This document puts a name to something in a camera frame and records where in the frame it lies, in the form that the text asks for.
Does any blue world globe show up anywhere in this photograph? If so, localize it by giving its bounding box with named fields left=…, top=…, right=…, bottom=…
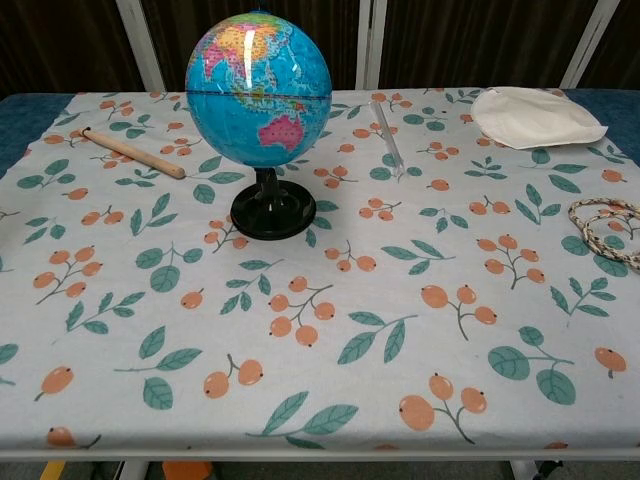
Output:
left=185, top=8, right=333, bottom=240

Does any floral fruit print tablecloth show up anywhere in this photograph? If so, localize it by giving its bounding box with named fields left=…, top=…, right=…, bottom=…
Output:
left=0, top=87, right=640, bottom=451

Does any clear plastic tube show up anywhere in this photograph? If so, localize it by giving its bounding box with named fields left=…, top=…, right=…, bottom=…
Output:
left=368, top=100, right=405, bottom=176

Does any wooden rolling pin stick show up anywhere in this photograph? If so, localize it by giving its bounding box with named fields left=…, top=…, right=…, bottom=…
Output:
left=81, top=126, right=187, bottom=179

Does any white folded cloth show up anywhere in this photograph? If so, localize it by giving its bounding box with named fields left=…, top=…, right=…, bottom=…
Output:
left=470, top=86, right=610, bottom=151

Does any orange object under table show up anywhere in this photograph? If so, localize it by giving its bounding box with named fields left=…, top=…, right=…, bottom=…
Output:
left=162, top=460, right=214, bottom=480

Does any white table leg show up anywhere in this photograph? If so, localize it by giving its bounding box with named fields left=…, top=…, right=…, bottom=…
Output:
left=119, top=459, right=150, bottom=480
left=508, top=459, right=541, bottom=480

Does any white screen frame post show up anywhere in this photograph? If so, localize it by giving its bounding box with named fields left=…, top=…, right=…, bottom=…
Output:
left=559, top=0, right=621, bottom=90
left=354, top=0, right=387, bottom=91
left=115, top=0, right=168, bottom=93

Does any braided beige rope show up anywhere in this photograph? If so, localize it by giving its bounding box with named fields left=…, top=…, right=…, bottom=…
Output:
left=567, top=197, right=640, bottom=272

